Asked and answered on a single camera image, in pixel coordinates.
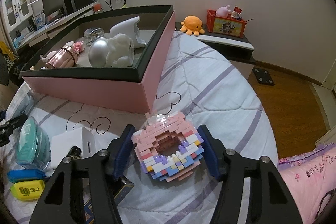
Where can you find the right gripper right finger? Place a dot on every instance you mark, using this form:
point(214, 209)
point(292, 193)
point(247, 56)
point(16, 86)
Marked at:
point(270, 200)

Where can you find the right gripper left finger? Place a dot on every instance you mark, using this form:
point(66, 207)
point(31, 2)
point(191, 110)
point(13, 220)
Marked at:
point(62, 200)

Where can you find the teal lidded clear container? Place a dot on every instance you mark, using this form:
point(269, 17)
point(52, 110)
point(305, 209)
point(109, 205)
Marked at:
point(32, 150)

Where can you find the white cube box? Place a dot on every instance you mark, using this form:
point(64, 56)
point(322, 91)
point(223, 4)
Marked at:
point(61, 145)

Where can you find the pink brick donut model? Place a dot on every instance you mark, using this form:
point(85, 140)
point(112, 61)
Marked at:
point(168, 147)

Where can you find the blue gold rectangular box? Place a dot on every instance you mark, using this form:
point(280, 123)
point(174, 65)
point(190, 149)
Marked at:
point(123, 187)

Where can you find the blue pencil case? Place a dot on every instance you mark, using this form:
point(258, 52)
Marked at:
point(21, 175)

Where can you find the pink pillow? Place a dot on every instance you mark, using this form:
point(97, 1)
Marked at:
point(310, 177)

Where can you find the rose gold metallic cup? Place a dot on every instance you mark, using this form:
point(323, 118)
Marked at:
point(65, 57)

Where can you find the white desk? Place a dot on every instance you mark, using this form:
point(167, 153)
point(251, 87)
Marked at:
point(50, 30)

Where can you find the pink white brick toy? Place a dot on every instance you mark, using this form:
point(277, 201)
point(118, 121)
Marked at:
point(78, 46)

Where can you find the silver ball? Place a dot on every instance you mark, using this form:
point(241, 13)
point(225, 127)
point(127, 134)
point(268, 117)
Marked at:
point(98, 52)

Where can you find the white glass door cabinet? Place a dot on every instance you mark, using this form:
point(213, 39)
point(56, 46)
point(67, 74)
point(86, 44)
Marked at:
point(15, 12)

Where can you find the clear glass globe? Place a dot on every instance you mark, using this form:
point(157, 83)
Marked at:
point(92, 34)

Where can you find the black floor plate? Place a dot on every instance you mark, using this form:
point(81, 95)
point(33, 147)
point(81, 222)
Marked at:
point(263, 76)

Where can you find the pink box with black rim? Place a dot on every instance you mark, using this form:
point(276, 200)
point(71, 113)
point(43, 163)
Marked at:
point(132, 88)

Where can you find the computer monitor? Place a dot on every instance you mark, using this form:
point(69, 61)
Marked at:
point(53, 9)

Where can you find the white bear figurine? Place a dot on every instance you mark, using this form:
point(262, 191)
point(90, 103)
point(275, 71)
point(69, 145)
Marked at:
point(121, 51)

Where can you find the striped white quilt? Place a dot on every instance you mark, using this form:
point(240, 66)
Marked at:
point(203, 85)

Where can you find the low black white cabinet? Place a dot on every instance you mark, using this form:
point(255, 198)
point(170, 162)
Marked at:
point(237, 50)

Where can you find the red storage crate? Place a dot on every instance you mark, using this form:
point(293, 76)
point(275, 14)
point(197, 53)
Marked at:
point(227, 26)

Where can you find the orange octopus plush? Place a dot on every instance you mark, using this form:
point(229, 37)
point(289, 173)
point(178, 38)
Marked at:
point(192, 25)

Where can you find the pink plush toy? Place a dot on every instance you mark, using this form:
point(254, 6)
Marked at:
point(223, 11)

